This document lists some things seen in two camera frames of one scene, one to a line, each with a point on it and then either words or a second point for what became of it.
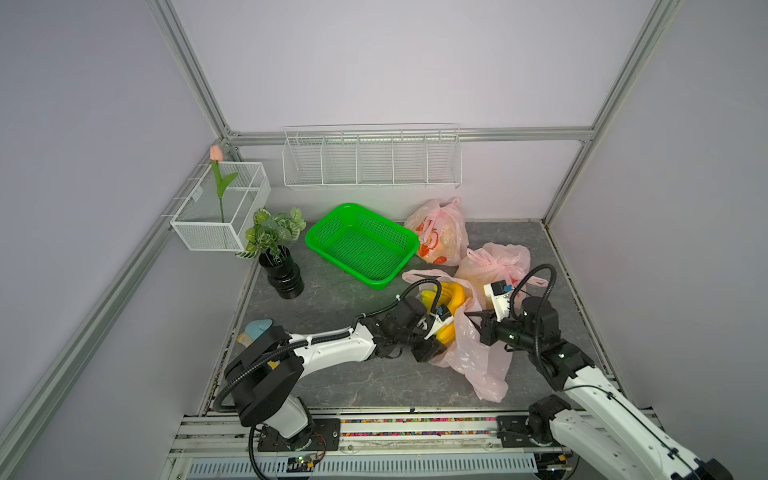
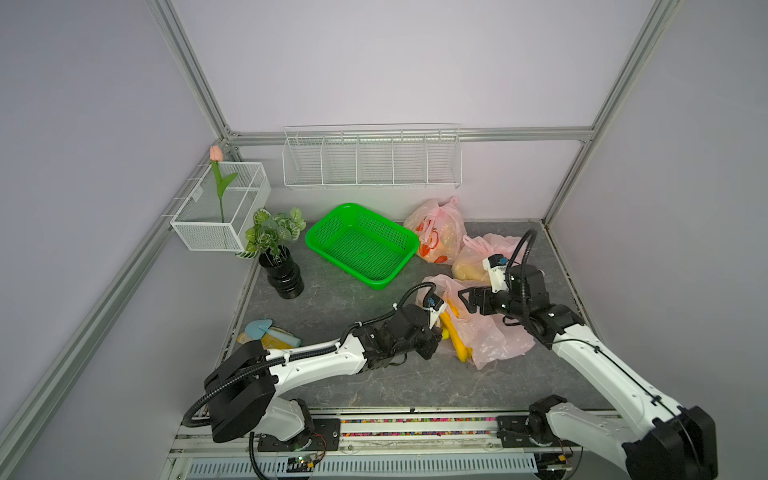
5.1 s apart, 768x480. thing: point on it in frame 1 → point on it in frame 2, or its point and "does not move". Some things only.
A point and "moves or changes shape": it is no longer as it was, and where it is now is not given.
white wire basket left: x=215 y=215 does not move
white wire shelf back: x=420 y=155 does not move
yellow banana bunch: x=451 y=294 moves or changes shape
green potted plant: x=270 y=231 does not move
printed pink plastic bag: x=441 y=231 does not move
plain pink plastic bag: x=486 y=367 moves or changes shape
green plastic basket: x=367 y=245 does not move
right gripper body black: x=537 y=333 → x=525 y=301
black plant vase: x=282 y=271 does not move
